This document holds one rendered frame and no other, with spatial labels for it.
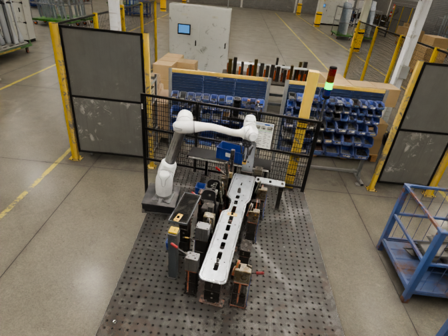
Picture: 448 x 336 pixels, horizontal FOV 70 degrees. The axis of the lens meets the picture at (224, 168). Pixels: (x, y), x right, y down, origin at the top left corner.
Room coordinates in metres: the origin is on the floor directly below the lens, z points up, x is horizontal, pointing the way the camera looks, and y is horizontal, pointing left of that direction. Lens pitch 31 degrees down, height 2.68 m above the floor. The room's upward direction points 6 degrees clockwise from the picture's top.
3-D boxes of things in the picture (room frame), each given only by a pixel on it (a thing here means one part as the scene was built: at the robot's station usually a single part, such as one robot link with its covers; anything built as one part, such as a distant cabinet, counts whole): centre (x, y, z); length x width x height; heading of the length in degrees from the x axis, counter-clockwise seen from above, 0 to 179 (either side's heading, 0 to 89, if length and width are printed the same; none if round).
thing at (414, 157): (4.35, -2.81, 1.00); 1.04 x 0.14 x 2.00; 90
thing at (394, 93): (5.70, -2.16, 0.68); 1.20 x 0.80 x 1.35; 92
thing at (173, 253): (1.68, 0.30, 0.92); 0.08 x 0.08 x 0.44; 81
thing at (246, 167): (2.83, -0.23, 1.17); 0.12 x 0.01 x 0.34; 81
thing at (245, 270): (1.50, -0.20, 0.88); 0.15 x 0.11 x 0.36; 81
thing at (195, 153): (3.03, -0.05, 1.02); 0.90 x 0.22 x 0.03; 81
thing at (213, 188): (2.24, 0.08, 0.94); 0.18 x 0.13 x 0.49; 171
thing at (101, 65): (4.37, 1.74, 1.00); 1.34 x 0.14 x 2.00; 90
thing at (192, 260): (1.55, 0.15, 0.88); 0.11 x 0.10 x 0.36; 81
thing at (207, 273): (2.09, -0.11, 1.00); 1.38 x 0.22 x 0.02; 171
